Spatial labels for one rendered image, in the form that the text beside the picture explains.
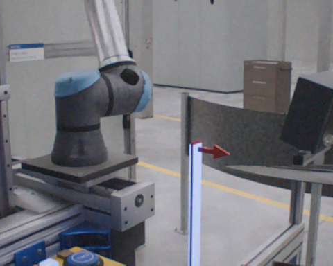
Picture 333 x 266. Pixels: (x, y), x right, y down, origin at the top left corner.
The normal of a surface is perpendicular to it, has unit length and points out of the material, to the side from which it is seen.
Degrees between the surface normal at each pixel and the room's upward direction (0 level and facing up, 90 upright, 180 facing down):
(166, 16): 90
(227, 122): 90
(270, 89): 90
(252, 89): 90
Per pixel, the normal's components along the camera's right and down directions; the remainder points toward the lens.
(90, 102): 0.62, 0.17
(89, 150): 0.49, -0.12
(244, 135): -0.77, 0.14
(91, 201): -0.56, 0.18
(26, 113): 0.81, 0.13
